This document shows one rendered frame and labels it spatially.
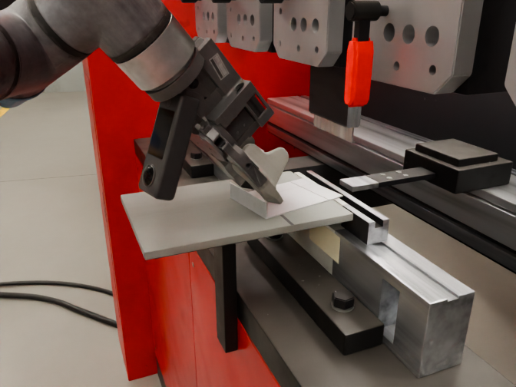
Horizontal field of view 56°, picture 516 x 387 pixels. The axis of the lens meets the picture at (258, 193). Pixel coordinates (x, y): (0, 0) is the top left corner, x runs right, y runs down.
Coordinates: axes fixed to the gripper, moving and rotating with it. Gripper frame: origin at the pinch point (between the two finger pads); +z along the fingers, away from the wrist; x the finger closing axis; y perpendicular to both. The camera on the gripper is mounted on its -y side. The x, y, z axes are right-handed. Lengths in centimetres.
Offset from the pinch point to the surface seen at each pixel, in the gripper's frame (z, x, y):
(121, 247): 42, 87, -25
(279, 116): 36, 59, 32
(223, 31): -3.8, 34.4, 23.6
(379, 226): 8.4, -12.1, 6.0
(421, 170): 19.1, -3.8, 20.9
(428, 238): 197, 99, 76
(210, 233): -4.6, -3.6, -8.1
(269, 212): 1.0, -3.1, -1.2
